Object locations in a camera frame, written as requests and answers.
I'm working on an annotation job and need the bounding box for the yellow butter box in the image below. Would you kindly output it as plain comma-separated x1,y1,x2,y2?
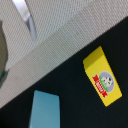
83,46,122,106

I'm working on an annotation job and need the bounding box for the beige woven placemat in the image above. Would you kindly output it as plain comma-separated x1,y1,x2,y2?
0,0,128,108

